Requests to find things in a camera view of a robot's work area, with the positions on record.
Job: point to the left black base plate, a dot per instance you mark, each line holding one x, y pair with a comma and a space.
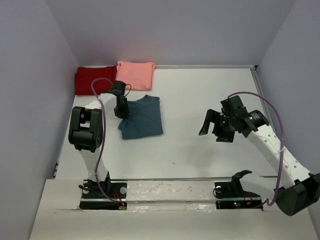
112, 197

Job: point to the pink t-shirt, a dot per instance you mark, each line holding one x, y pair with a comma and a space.
138, 75

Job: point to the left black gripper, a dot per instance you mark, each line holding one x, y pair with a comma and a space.
121, 110

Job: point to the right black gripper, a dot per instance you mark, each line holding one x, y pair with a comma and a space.
220, 125

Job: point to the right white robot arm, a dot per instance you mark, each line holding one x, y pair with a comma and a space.
296, 187

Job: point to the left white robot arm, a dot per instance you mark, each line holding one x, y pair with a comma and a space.
87, 133

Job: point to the blue t-shirt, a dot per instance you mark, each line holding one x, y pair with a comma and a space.
144, 120

